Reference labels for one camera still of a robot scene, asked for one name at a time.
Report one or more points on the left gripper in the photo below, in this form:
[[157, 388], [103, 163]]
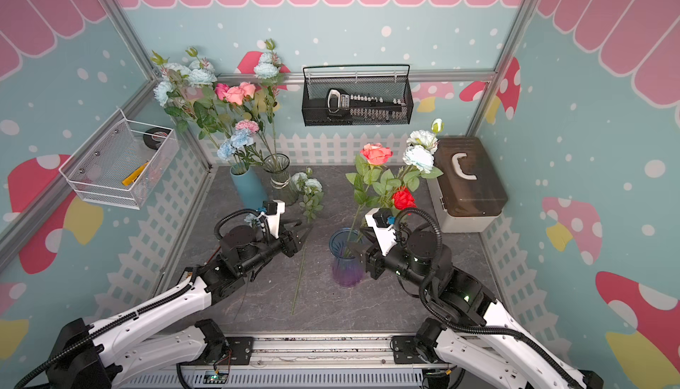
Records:
[[292, 245]]

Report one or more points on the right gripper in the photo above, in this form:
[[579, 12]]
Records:
[[374, 256]]

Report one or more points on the purple glass vase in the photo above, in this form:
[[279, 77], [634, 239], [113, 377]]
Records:
[[346, 269]]

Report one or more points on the pale blue flower stem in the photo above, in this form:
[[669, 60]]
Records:
[[311, 190]]

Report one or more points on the white flower stem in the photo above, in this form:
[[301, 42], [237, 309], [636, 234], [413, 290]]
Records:
[[419, 156]]

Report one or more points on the single blue flower stem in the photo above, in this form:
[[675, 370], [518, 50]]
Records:
[[252, 220]]

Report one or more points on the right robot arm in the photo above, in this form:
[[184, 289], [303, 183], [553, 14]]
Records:
[[468, 326]]

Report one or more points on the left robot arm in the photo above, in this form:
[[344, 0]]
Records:
[[110, 352]]

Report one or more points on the teal ceramic vase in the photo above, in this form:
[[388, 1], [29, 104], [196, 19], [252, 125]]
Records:
[[248, 185]]

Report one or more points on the clear glass vase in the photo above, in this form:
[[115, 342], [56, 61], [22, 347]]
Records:
[[277, 166]]

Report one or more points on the bouquet in teal vase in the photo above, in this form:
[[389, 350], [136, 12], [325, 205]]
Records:
[[192, 95]]

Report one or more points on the red rose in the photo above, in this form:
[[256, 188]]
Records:
[[403, 199]]

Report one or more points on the coral pink rose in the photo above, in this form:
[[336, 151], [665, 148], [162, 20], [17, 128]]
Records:
[[372, 184]]

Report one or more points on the brown lid storage box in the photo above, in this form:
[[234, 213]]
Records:
[[469, 195]]

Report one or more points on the bit set tool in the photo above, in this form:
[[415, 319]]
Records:
[[353, 106]]

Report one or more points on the black tape roll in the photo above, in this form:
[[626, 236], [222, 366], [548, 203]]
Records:
[[155, 137]]

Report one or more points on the yellow tool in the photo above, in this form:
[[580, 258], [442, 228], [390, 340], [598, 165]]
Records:
[[130, 179]]

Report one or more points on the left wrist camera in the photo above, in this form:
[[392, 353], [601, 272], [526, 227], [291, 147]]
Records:
[[273, 211]]

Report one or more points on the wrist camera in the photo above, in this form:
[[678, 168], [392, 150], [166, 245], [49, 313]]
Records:
[[273, 211], [381, 221]]

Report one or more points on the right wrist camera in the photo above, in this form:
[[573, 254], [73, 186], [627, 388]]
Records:
[[381, 221]]

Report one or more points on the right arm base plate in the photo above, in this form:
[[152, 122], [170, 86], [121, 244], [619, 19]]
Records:
[[411, 350]]

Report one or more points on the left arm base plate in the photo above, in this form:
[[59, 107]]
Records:
[[233, 351]]

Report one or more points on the black wire basket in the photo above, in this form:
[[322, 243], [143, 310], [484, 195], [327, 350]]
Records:
[[386, 81]]

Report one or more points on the white wire basket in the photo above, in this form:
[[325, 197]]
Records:
[[95, 171]]

